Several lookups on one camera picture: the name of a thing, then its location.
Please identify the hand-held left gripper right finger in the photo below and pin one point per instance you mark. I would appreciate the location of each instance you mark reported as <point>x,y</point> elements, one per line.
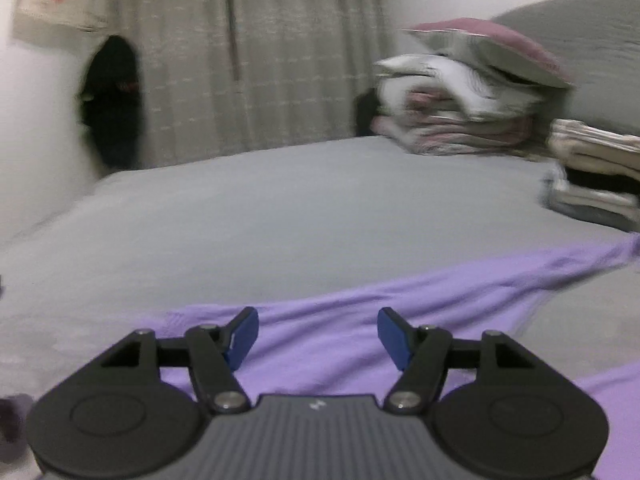
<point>392,335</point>

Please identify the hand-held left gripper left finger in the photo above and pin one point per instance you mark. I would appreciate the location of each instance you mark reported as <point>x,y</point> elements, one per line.
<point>242,337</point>

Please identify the purple garment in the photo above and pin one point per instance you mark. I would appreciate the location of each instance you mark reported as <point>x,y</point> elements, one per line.
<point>325,320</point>

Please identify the grey bed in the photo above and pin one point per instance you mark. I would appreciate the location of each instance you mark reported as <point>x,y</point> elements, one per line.
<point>250,210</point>

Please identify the folded floral quilt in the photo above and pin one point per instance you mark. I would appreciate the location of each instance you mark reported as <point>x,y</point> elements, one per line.
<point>440,125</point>

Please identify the black object behind quilt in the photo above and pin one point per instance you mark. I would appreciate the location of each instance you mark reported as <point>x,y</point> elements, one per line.
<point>365,115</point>

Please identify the white folded garment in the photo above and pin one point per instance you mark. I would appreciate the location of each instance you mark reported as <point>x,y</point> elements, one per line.
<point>585,197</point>

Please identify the black hanging garment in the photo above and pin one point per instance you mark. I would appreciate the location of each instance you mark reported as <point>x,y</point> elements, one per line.
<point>115,110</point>

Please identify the cream folded garment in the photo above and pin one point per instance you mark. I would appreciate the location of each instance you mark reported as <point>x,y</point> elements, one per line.
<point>595,150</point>

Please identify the grey star-patterned curtain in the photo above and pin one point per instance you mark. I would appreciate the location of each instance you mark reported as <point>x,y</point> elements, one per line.
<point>300,60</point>

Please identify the pink and grey pillow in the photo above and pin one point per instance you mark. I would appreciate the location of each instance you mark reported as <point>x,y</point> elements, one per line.
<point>480,40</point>

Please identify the large grey covered pillow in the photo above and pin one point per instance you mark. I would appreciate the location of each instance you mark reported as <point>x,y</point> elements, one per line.
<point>600,50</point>

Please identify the white wall hanging cloth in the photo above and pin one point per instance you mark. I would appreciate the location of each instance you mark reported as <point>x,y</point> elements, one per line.
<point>55,0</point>

